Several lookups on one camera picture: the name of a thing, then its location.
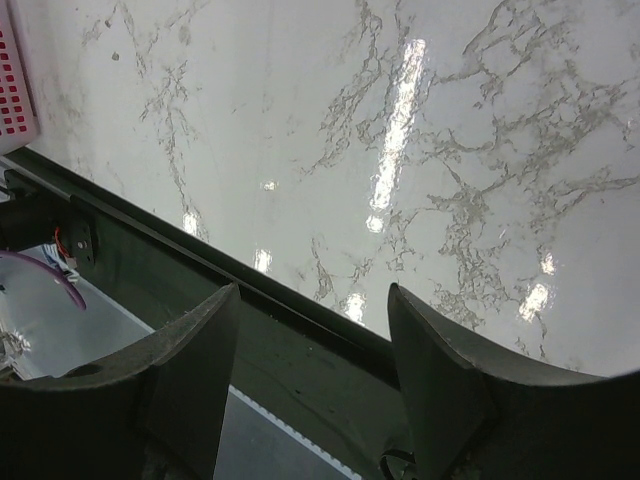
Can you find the white slotted cable duct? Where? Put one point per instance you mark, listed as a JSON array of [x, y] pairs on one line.
[[297, 436]]

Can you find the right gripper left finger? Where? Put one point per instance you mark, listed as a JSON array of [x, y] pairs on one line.
[[152, 410]]

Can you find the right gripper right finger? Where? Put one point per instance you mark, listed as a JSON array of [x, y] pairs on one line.
[[478, 410]]

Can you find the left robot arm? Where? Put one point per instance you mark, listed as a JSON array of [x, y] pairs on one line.
[[32, 216]]

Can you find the white plastic basket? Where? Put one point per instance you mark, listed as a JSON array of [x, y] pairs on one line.
[[19, 125]]

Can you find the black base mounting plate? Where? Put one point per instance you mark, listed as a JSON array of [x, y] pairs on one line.
[[328, 378]]

